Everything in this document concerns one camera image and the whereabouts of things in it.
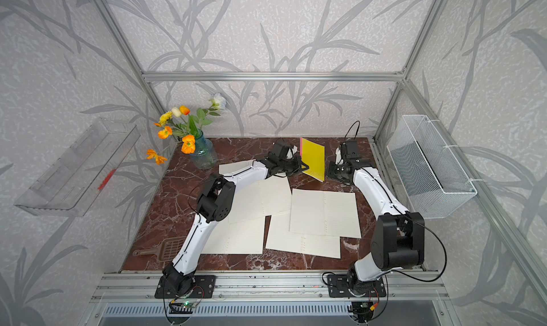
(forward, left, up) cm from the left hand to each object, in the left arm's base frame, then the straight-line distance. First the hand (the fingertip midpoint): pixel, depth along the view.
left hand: (310, 167), depth 96 cm
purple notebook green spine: (-18, -6, -9) cm, 21 cm away
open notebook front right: (-28, +14, -9) cm, 33 cm away
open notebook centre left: (-20, +20, +8) cm, 29 cm away
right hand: (-6, -7, +5) cm, 10 cm away
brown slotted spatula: (-33, +57, -11) cm, 67 cm away
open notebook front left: (-28, +29, -9) cm, 41 cm away
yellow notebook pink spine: (+12, -3, -5) cm, 13 cm away
